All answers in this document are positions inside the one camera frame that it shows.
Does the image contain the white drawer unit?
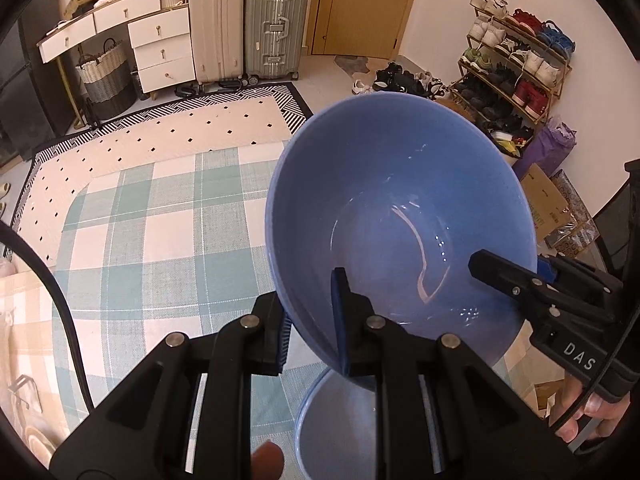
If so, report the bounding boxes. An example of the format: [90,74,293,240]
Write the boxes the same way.
[127,4,197,101]

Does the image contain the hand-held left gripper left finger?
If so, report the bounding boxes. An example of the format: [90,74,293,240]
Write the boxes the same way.
[50,290,293,480]

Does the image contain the teal checked tablecloth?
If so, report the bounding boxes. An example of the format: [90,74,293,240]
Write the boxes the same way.
[50,147,538,480]

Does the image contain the white vanity desk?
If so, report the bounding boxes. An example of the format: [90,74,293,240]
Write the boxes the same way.
[37,0,191,64]

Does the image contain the metal phone stand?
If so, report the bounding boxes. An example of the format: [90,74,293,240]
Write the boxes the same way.
[7,374,41,412]

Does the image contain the person's right hand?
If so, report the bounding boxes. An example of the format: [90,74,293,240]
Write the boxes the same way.
[549,372,632,444]

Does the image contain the person's left hand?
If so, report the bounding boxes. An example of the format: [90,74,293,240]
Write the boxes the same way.
[251,441,286,480]

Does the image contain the rows of shoes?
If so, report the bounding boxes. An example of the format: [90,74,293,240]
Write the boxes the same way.
[452,0,576,156]

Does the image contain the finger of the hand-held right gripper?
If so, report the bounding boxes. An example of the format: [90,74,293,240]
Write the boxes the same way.
[536,254,624,312]
[469,248,617,332]

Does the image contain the patterned gift bags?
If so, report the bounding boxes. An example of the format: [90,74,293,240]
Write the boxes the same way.
[542,170,601,257]

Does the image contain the cardboard box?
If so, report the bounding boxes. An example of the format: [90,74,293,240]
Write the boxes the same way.
[520,162,571,241]

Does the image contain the white suitcase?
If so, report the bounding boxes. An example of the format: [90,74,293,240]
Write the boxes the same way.
[187,0,247,88]

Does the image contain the silver suitcase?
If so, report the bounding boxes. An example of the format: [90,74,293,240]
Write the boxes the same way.
[243,0,311,83]

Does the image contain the woven laundry basket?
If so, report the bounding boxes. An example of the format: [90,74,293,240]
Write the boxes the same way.
[75,38,138,120]

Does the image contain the thin black cable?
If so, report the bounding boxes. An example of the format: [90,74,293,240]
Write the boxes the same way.
[550,330,640,431]

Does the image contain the beige checked tablecloth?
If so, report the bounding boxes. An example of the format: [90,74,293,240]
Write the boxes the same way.
[0,260,96,461]

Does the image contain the wooden door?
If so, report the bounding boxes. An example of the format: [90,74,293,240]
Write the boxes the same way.
[305,0,426,60]

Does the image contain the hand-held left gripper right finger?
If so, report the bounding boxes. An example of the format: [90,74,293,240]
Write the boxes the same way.
[331,267,581,480]

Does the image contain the purple bag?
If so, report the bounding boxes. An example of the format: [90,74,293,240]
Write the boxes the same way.
[512,116,578,181]

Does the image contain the metal shoe rack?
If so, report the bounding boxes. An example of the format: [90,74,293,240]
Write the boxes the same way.
[450,0,576,158]

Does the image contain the patterned rug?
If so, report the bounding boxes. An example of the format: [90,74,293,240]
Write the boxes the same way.
[10,82,315,266]

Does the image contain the blue bowl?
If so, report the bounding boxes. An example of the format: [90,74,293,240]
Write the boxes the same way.
[295,365,511,480]
[265,92,539,375]

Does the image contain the pile of shoes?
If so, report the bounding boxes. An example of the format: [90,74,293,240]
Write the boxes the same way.
[352,62,451,99]

